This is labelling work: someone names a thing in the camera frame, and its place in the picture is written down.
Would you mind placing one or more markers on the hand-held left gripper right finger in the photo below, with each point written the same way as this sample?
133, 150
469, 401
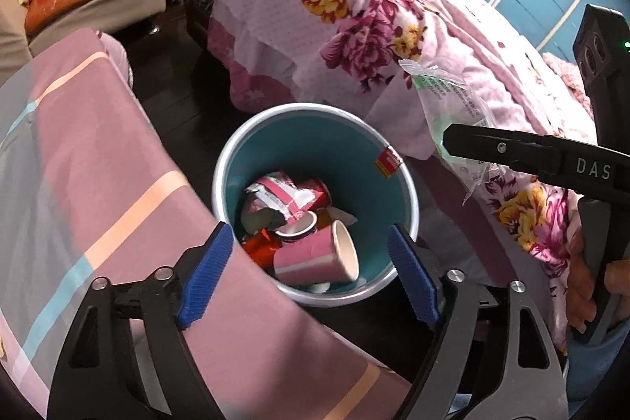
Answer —
413, 275

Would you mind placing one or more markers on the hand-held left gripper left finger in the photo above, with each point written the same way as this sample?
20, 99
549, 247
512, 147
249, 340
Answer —
204, 277

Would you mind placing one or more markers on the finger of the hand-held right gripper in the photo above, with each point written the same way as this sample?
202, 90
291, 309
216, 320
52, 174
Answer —
502, 149

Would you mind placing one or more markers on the clear plastic wrapper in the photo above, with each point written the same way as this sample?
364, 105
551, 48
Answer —
443, 95

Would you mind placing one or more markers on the teal round bin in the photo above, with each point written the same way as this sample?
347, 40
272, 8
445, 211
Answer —
374, 203

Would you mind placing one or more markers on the pink paper cup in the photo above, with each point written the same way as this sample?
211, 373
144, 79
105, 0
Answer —
310, 260

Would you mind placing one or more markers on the pink white snack packet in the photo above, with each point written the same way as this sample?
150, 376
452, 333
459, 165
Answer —
280, 193

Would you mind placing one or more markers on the person's right hand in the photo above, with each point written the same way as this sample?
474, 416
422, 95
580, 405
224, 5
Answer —
581, 282

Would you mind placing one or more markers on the pink fuzzy blanket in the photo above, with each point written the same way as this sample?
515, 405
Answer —
566, 80

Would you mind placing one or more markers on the orange plastic wrapper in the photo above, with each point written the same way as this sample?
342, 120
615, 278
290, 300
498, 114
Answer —
261, 248

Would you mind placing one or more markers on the pale green round lid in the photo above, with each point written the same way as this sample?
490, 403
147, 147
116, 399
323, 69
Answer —
258, 220

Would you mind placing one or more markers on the white paper scrap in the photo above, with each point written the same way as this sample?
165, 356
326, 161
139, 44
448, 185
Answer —
342, 214

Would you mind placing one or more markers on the black white paper cup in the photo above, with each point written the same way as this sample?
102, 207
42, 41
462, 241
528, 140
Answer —
298, 230

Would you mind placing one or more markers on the striped pink grey tablecloth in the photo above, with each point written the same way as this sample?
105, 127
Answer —
98, 184

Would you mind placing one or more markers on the floral pink bed blanket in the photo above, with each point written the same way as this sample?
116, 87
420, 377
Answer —
354, 16

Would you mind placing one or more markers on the person's blue clothing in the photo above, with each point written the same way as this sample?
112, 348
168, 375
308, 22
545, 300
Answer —
590, 371

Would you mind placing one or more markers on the pink bed skirt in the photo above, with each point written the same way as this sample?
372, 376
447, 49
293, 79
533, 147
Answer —
246, 61

